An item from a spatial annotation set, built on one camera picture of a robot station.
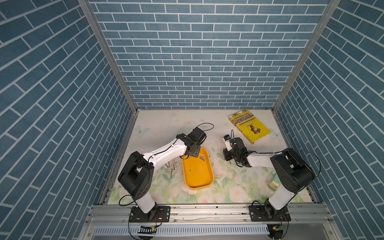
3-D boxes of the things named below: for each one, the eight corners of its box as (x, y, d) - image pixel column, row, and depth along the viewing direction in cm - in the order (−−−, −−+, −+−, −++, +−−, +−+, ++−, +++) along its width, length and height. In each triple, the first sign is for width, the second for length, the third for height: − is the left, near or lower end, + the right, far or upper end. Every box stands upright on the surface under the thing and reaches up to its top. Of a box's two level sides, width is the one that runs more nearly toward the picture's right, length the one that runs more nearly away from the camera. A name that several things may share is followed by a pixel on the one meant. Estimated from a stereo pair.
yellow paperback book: (252, 143, 102) (254, 141, 100) (229, 117, 118) (230, 115, 115) (269, 135, 107) (271, 132, 105) (245, 111, 123) (246, 108, 120)
